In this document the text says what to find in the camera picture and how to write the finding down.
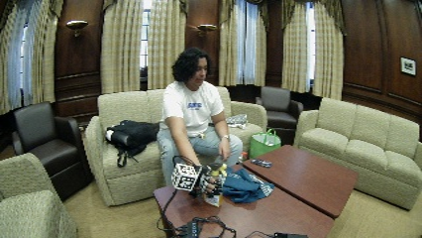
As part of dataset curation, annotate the yellow and white bottle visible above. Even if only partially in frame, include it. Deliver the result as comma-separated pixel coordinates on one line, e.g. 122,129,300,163
201,162,229,208

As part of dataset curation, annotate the blue cloth bag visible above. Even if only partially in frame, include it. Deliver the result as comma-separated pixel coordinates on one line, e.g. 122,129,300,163
221,168,277,204

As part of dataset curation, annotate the white marker cube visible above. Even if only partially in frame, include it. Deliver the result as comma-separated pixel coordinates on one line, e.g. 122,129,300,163
170,162,204,192

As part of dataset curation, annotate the green tote bag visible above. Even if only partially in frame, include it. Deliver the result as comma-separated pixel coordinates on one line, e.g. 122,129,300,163
248,128,282,160

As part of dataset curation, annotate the patterned grey pouch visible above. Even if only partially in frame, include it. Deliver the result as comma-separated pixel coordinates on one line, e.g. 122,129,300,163
225,113,250,130

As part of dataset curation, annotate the the person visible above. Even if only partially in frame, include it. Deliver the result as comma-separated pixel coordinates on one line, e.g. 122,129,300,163
156,47,244,186

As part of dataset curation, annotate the small black leather armchair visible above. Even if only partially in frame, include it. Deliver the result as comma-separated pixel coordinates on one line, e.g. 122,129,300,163
254,85,305,146

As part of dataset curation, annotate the black backpack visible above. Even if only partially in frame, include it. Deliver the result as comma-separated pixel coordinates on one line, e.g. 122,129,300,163
104,119,161,169

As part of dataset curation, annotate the black flat device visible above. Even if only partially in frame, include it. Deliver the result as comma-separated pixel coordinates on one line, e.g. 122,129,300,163
272,232,310,238

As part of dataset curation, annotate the beige two-seat sofa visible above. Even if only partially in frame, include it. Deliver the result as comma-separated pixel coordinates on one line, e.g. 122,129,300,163
83,86,269,208

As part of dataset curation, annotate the beige three-seat sofa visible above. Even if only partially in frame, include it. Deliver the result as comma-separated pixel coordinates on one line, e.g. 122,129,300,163
293,96,422,211

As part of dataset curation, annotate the beige striped curtain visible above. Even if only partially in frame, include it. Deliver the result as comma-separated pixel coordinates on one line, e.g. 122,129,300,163
280,0,346,101
217,0,269,88
100,0,145,95
0,0,67,116
146,0,189,91

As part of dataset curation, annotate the large black leather armchair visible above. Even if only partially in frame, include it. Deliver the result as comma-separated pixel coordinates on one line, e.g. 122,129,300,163
11,101,95,202

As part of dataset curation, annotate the black cable hub box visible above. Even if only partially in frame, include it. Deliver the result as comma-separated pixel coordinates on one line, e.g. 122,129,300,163
186,220,205,238

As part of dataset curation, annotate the brass wall lamp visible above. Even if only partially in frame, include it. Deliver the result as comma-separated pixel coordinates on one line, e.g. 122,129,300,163
196,23,218,38
65,19,89,38

